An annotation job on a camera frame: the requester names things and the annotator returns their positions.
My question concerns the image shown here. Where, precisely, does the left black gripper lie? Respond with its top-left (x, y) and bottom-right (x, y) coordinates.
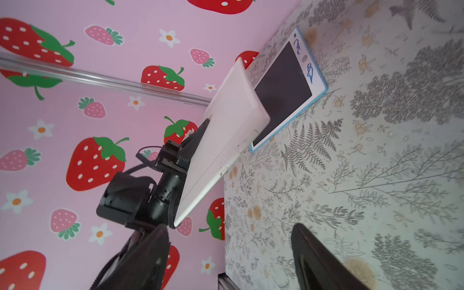
top-left (136, 117), bottom-right (210, 228)

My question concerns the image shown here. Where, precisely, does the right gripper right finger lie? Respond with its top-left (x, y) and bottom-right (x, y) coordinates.
top-left (291, 223), bottom-right (367, 290)

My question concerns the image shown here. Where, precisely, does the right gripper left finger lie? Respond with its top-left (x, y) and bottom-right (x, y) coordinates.
top-left (95, 225), bottom-right (170, 290)

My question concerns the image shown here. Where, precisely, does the white drawing tablet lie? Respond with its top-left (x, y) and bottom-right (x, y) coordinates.
top-left (174, 59), bottom-right (270, 227)

